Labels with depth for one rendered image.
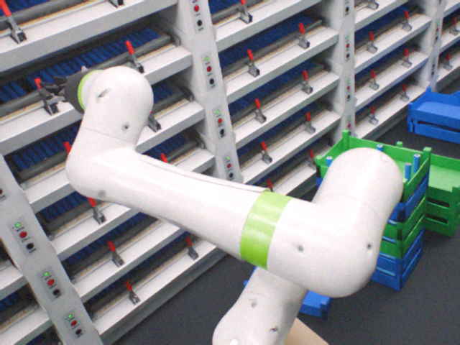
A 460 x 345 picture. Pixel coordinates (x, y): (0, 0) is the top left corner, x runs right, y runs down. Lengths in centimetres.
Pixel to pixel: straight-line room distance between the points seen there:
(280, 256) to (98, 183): 33
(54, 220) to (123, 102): 75
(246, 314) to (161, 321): 83
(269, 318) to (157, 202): 39
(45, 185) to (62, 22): 43
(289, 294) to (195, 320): 79
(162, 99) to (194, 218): 88
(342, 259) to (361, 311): 110
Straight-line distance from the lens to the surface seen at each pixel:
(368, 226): 69
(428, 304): 178
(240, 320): 101
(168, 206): 74
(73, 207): 153
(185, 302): 184
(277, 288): 103
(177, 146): 164
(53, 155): 141
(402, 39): 240
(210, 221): 70
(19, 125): 130
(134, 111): 82
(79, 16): 131
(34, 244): 141
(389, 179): 77
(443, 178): 202
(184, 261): 180
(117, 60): 141
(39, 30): 128
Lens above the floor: 137
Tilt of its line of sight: 35 degrees down
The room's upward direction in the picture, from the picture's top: 12 degrees counter-clockwise
